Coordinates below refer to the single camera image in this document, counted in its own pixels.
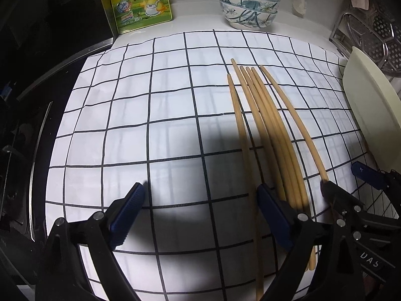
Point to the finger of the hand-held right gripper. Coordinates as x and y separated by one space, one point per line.
368 175
336 196

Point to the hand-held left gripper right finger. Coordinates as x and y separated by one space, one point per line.
275 218

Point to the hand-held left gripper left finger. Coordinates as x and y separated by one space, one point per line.
128 213

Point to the wooden chopstick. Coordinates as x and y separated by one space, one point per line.
262 131
276 131
283 131
269 131
240 131
303 130

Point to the cream plate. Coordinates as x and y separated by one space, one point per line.
371 100

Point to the white black-checked cloth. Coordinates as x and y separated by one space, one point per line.
150 106

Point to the black gas stove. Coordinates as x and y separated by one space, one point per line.
34 125

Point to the perforated steel steamer plate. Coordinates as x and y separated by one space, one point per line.
385 28

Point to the yellow green seasoning pouch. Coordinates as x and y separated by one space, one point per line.
142 3

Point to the black glossy panel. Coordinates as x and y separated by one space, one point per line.
53 9

